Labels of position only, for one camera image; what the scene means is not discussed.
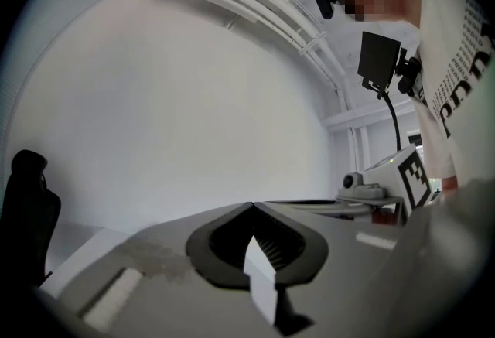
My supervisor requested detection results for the white table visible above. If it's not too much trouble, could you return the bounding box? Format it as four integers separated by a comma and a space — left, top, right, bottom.
38, 220, 131, 299

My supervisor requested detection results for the white printed t-shirt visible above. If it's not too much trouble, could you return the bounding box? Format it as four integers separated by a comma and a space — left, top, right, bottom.
409, 0, 495, 185

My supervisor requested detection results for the black body-mounted device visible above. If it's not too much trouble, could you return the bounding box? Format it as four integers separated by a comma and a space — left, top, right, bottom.
356, 30, 425, 100

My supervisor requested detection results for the black head-worn camera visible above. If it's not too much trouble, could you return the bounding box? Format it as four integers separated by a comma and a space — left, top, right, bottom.
311, 0, 338, 20

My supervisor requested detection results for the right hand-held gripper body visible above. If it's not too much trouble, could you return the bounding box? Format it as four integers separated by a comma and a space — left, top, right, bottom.
334, 144, 442, 228

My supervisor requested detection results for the black cable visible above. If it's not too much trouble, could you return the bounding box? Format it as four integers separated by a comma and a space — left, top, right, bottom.
381, 90, 403, 154

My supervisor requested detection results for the grey fisheye camera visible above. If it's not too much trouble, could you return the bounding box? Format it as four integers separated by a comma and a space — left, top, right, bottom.
335, 172, 387, 200

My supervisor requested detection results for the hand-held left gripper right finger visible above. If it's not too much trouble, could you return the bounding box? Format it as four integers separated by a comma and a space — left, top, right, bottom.
254, 202, 406, 338

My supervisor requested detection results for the black office chair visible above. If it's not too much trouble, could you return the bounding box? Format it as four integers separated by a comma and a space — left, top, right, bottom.
0, 149, 62, 287

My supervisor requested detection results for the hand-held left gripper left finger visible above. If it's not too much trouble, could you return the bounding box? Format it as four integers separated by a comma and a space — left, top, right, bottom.
57, 201, 279, 338

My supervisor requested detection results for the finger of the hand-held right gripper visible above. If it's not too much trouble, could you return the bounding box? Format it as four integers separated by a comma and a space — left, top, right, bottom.
266, 200, 374, 218

